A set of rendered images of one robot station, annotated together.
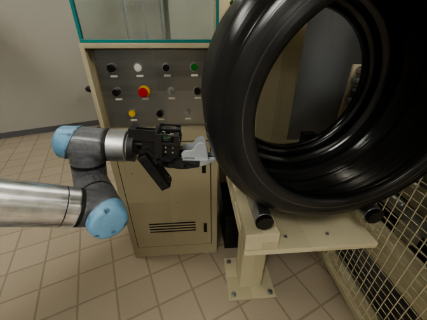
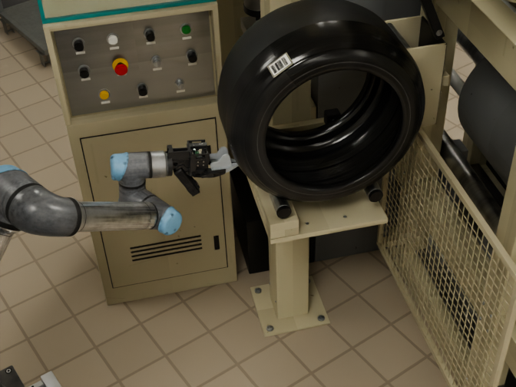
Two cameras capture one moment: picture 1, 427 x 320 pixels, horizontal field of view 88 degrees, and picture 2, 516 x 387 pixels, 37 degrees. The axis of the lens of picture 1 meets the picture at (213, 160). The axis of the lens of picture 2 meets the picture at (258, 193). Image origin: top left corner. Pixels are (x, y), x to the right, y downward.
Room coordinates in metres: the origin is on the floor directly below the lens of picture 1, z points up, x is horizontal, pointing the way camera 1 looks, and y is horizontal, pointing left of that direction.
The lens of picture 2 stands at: (-1.29, 0.16, 2.39)
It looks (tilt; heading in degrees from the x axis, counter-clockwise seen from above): 40 degrees down; 353
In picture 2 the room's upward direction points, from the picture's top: 2 degrees counter-clockwise
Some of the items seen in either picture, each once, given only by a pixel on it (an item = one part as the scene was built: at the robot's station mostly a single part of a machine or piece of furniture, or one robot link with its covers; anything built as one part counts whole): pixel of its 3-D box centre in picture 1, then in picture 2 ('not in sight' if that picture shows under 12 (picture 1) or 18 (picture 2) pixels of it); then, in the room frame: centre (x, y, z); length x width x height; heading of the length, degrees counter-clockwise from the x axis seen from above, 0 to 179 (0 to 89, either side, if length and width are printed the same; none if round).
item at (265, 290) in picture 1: (248, 275); (289, 304); (0.83, -0.21, 0.01); 0.27 x 0.27 x 0.02; 4
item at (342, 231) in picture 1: (287, 204); (313, 193); (0.57, -0.25, 0.80); 0.37 x 0.36 x 0.02; 94
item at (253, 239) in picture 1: (247, 197); (270, 192); (0.56, -0.11, 0.83); 0.36 x 0.09 x 0.06; 4
